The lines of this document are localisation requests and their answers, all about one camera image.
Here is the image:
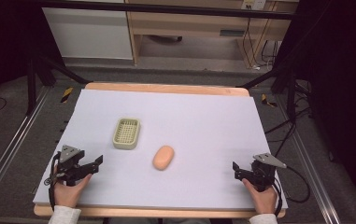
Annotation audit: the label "wooden desk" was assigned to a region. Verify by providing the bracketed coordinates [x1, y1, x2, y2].
[124, 0, 300, 68]

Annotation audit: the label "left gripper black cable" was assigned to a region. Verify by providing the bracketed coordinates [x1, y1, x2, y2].
[43, 151, 62, 213]

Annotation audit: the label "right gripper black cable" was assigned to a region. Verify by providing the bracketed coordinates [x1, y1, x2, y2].
[271, 165, 311, 217]

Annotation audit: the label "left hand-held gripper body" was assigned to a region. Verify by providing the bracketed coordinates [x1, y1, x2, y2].
[55, 144, 88, 188]

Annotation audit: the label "wooden table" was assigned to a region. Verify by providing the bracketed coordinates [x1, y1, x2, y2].
[33, 81, 288, 219]

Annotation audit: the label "person's right hand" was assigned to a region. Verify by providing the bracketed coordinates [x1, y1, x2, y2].
[241, 177, 278, 216]

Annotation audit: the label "black metal frame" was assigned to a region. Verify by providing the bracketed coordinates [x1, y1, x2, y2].
[25, 0, 301, 117]

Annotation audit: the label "yellow black floor tape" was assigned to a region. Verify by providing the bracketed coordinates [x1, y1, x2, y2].
[60, 87, 75, 104]
[261, 93, 278, 108]

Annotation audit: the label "person's left hand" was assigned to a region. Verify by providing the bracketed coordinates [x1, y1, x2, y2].
[53, 173, 93, 209]

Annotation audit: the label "white power strip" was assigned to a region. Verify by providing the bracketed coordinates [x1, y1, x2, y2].
[240, 0, 267, 11]

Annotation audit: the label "pale yellow plastic basket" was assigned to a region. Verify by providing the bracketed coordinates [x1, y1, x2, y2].
[112, 117, 142, 150]

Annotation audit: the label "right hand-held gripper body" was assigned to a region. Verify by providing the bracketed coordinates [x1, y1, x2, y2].
[249, 152, 288, 192]

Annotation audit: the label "white cabinet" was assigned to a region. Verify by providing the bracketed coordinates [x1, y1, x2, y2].
[41, 0, 135, 61]

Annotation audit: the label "black floor cables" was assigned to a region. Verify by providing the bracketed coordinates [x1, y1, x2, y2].
[263, 78, 315, 158]

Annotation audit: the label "hanging desk cables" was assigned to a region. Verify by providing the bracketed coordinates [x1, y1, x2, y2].
[241, 17, 280, 71]

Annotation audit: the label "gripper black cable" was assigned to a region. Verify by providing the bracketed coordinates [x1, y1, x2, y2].
[43, 151, 62, 213]
[271, 165, 311, 217]

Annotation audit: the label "orange soap bar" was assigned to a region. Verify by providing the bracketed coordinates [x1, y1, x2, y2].
[152, 145, 176, 172]

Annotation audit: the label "metal floor rail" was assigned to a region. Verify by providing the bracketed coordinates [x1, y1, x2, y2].
[275, 92, 343, 224]
[0, 86, 52, 216]

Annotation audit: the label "white table mat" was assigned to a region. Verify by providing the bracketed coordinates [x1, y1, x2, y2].
[33, 89, 289, 210]

